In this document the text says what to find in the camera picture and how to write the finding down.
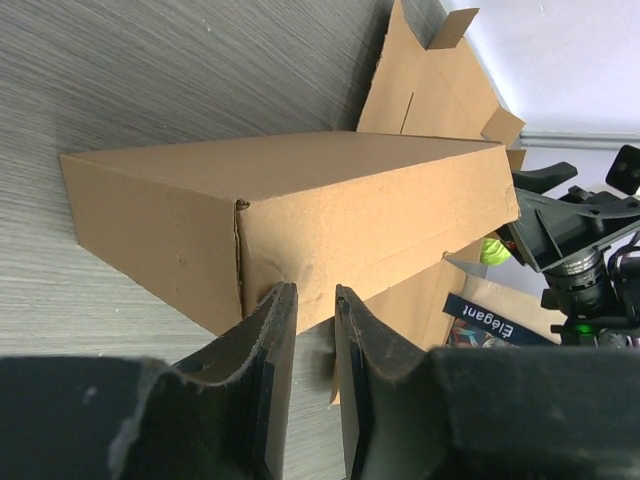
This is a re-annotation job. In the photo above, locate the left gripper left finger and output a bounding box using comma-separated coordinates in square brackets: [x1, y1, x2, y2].
[1, 283, 298, 479]

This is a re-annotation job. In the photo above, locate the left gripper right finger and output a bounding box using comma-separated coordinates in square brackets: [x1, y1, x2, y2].
[335, 286, 639, 479]

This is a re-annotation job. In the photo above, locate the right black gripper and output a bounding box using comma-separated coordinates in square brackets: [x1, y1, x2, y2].
[504, 162, 639, 273]

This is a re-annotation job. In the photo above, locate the brown cardboard box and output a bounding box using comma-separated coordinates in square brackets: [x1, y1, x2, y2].
[60, 132, 519, 334]
[340, 2, 524, 350]

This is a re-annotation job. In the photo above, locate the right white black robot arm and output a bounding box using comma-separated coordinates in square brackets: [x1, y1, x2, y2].
[497, 162, 639, 348]

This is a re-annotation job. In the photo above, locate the green toy cabbage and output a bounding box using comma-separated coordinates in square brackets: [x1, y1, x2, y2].
[480, 238, 511, 266]

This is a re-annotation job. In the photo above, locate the beige tote bag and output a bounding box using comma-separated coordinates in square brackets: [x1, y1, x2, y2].
[443, 275, 565, 348]

